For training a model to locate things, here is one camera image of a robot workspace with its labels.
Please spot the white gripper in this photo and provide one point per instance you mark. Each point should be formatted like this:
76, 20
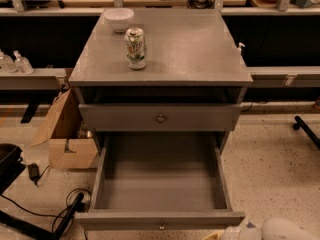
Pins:
237, 234

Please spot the grey drawer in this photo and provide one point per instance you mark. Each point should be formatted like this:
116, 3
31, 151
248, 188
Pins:
160, 117
160, 181

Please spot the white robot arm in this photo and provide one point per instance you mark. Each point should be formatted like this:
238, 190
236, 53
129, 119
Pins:
274, 228

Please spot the grey wooden drawer cabinet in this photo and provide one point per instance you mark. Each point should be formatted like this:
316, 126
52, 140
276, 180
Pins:
191, 59

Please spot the grey top drawer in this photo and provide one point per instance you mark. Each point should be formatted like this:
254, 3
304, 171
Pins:
160, 117

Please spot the black chair leg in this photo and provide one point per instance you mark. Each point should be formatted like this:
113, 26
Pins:
300, 124

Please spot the brown cardboard box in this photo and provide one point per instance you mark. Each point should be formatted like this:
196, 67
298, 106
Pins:
60, 129

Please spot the black stand leg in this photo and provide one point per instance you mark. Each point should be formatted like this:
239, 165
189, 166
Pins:
43, 226

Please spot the white pump dispenser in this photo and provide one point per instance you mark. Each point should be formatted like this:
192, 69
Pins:
241, 48

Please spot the black power adapter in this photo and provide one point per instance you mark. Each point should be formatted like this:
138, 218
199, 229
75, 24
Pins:
33, 171

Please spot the green soda can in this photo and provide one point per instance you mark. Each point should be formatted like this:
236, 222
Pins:
135, 48

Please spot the black bin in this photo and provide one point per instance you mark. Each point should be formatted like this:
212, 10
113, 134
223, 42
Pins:
10, 165

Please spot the white ceramic bowl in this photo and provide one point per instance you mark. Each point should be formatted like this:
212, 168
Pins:
118, 19

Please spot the clear sanitizer bottle right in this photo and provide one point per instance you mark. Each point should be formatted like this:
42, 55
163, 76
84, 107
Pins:
22, 63

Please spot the clear sanitizer bottle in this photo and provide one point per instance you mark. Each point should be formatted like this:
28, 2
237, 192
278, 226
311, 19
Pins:
22, 63
7, 63

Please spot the clear sanitizer bottle left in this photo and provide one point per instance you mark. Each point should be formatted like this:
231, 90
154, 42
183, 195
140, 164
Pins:
7, 63

